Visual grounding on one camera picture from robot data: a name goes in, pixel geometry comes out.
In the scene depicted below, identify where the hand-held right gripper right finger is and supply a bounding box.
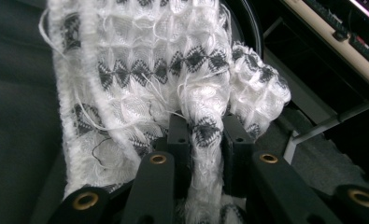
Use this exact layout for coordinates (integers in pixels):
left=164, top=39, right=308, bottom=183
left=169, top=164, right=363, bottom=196
left=221, top=114, right=342, bottom=224

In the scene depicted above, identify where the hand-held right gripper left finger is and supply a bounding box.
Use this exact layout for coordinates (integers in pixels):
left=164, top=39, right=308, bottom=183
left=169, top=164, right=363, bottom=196
left=120, top=113, right=192, bottom=224

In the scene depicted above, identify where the white patterned knitted cloth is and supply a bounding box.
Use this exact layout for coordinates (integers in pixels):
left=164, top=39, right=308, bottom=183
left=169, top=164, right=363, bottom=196
left=38, top=0, right=292, bottom=224

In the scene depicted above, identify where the grey metal stand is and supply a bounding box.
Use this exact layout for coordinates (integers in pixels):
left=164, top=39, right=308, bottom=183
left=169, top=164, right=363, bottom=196
left=262, top=17, right=369, bottom=165

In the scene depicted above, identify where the beige desk top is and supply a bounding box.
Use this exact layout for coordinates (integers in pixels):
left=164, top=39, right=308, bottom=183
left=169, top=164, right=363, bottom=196
left=281, top=0, right=369, bottom=95

